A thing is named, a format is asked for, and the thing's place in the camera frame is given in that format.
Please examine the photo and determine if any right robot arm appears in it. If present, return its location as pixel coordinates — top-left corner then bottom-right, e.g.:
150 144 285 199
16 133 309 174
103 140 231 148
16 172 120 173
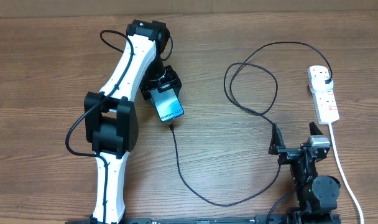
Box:
265 122 341 223

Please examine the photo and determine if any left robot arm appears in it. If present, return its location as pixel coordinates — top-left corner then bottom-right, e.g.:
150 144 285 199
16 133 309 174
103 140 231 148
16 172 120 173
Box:
84 20 184 223

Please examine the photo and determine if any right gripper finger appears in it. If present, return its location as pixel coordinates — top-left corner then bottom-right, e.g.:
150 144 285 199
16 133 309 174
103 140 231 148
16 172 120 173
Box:
309 122 323 136
269 123 285 149

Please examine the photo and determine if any Samsung Galaxy smartphone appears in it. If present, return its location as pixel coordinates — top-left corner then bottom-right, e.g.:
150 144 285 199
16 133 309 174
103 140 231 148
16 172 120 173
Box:
150 89 184 123

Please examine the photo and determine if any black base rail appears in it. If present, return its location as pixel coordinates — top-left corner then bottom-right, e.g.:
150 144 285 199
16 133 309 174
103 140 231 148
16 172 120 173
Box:
64 213 342 224

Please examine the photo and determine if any white power strip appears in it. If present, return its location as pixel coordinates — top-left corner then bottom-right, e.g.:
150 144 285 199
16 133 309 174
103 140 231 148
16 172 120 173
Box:
307 65 339 124

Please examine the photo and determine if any white charger plug adapter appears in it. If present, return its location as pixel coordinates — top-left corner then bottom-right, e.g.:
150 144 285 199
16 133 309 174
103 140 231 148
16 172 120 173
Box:
309 77 334 94

